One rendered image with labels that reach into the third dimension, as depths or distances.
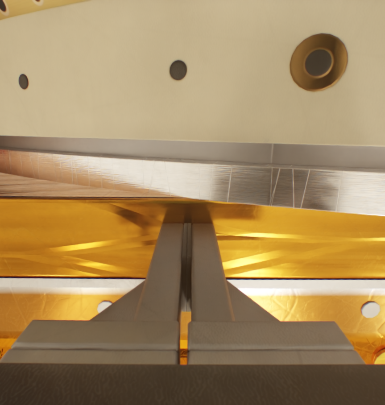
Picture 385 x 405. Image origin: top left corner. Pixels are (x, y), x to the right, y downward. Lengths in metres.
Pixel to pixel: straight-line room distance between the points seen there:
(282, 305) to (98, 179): 0.13
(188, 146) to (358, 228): 0.10
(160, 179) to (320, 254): 0.10
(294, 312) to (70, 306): 0.13
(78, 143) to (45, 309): 0.11
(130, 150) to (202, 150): 0.05
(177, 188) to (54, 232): 0.07
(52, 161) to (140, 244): 0.09
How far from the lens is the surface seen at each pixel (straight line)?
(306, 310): 0.19
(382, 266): 0.20
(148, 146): 0.17
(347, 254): 0.18
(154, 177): 0.16
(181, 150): 0.16
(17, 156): 0.24
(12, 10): 0.23
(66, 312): 0.19
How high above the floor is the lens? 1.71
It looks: 16 degrees up
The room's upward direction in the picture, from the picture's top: 180 degrees counter-clockwise
